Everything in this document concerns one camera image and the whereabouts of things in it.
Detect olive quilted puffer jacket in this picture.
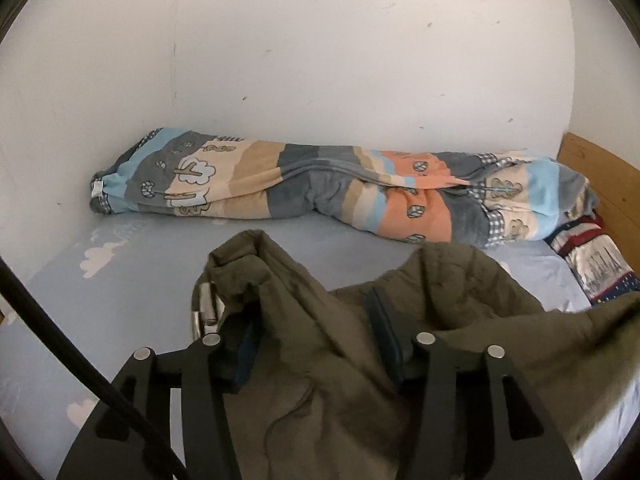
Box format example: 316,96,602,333
194,231,639,479

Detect navy starry printed pillow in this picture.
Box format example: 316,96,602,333
544,216,639,304

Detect colourful striped patterned quilt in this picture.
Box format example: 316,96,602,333
90,128,598,248

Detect wooden headboard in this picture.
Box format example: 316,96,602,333
558,132,640,273

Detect black cable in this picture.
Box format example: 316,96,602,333
0,257,191,480

